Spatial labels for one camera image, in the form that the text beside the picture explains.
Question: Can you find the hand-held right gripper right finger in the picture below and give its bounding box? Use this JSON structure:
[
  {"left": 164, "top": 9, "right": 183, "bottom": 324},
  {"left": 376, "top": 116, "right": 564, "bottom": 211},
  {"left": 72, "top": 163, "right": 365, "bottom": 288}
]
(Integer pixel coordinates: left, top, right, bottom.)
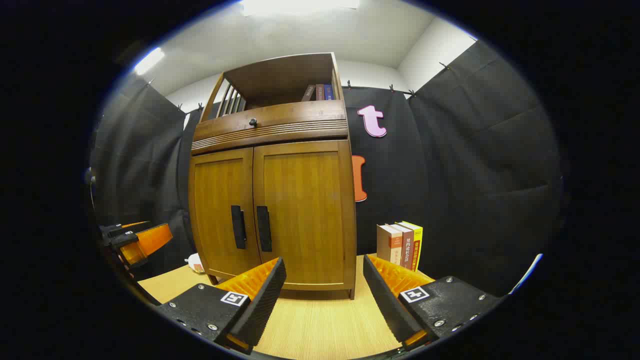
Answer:
[{"left": 363, "top": 254, "right": 503, "bottom": 351}]

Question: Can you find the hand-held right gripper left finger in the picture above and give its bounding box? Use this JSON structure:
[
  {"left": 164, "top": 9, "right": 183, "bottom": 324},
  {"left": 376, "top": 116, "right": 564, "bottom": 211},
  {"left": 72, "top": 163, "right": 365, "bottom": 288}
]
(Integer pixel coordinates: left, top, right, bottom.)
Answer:
[{"left": 155, "top": 256, "right": 287, "bottom": 356}]

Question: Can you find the black door handle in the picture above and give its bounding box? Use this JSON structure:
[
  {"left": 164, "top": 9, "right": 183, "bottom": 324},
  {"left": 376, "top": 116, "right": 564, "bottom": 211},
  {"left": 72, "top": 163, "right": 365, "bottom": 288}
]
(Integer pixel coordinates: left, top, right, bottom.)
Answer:
[
  {"left": 231, "top": 205, "right": 247, "bottom": 250},
  {"left": 256, "top": 205, "right": 273, "bottom": 253}
]

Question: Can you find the wooden shoe cabinet door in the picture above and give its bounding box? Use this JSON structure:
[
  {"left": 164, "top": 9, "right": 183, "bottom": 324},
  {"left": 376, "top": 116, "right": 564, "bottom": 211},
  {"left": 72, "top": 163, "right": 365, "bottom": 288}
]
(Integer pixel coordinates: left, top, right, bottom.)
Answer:
[
  {"left": 189, "top": 148, "right": 262, "bottom": 281},
  {"left": 252, "top": 140, "right": 357, "bottom": 292}
]

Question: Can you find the wooden double-door shoe cabinet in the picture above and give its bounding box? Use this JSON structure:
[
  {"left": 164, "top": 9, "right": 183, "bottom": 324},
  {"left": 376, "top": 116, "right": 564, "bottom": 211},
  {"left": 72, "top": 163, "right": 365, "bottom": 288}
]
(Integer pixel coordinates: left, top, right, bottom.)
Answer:
[{"left": 187, "top": 52, "right": 358, "bottom": 301}]

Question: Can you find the white bottle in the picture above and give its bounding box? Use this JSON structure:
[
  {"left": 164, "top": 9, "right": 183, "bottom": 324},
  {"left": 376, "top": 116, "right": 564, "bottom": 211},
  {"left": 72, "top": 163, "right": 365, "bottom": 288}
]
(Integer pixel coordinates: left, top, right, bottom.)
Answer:
[{"left": 184, "top": 253, "right": 206, "bottom": 274}]

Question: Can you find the maroon book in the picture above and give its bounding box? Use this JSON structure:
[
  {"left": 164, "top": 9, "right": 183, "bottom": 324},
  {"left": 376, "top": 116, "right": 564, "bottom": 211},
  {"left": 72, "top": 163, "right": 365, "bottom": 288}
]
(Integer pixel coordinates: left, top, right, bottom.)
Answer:
[{"left": 390, "top": 223, "right": 415, "bottom": 271}]

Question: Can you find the yellow book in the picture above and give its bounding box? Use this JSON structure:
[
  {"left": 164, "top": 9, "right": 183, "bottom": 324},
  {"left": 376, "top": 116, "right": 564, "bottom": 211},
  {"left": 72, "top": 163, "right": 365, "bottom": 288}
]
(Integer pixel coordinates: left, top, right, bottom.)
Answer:
[{"left": 397, "top": 221, "right": 424, "bottom": 272}]

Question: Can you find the black backdrop cloth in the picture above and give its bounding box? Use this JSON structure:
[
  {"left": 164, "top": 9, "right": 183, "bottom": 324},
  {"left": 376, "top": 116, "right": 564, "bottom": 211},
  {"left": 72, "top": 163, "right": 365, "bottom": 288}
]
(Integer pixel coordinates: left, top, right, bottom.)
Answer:
[{"left": 90, "top": 40, "right": 563, "bottom": 298}]

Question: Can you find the ceiling light panel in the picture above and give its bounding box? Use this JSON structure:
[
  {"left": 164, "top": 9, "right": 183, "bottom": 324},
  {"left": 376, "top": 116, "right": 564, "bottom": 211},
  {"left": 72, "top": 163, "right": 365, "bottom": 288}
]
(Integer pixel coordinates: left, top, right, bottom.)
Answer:
[
  {"left": 134, "top": 47, "right": 166, "bottom": 76},
  {"left": 240, "top": 0, "right": 361, "bottom": 16}
]

